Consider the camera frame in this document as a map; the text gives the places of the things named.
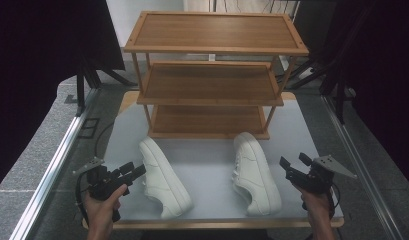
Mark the thin black floor cable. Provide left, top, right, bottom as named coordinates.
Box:
left=94, top=121, right=115, bottom=158

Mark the black metal stand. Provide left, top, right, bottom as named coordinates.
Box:
left=288, top=49, right=347, bottom=125
left=75, top=54, right=138, bottom=117

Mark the person's right hand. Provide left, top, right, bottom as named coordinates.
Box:
left=292, top=184, right=332, bottom=223

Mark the black floor socket frame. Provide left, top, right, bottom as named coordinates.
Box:
left=78, top=117, right=101, bottom=140

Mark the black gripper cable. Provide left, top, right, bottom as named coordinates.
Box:
left=74, top=172, right=90, bottom=226
left=327, top=182, right=342, bottom=220

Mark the white sneaker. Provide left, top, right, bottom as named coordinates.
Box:
left=230, top=131, right=283, bottom=217
left=138, top=136, right=194, bottom=220

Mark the dark curtain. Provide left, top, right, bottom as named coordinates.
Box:
left=293, top=0, right=409, bottom=189
left=0, top=0, right=127, bottom=192

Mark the aluminium rail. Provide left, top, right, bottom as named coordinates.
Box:
left=321, top=95, right=407, bottom=240
left=9, top=87, right=100, bottom=240

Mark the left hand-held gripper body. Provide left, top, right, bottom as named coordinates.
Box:
left=72, top=156, right=133, bottom=223

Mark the wooden three-tier shoe rack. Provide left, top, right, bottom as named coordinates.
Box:
left=123, top=10, right=310, bottom=141

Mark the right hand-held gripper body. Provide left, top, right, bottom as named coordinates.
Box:
left=285, top=154, right=358, bottom=212

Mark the person's left hand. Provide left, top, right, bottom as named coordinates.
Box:
left=83, top=183, right=128, bottom=232

